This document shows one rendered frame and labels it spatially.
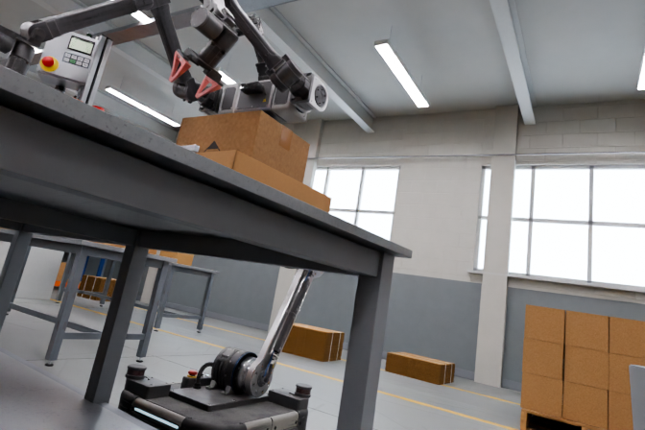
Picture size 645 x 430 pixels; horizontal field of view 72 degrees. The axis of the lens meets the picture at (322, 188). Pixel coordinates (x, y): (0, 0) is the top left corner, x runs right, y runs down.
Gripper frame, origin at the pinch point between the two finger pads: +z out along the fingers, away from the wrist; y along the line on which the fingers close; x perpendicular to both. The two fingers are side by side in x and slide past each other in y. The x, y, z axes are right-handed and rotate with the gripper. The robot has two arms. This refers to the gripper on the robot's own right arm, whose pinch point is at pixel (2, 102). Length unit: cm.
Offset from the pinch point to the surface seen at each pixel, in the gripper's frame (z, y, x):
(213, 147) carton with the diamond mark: 6, 64, 29
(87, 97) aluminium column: -16.8, -9.0, 26.3
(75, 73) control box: -23.6, -10.7, 20.2
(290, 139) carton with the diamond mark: -2, 77, 44
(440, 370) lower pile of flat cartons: 82, -7, 450
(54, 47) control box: -30.7, -16.0, 12.7
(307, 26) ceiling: -269, -154, 291
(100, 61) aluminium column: -31.7, -8.9, 26.2
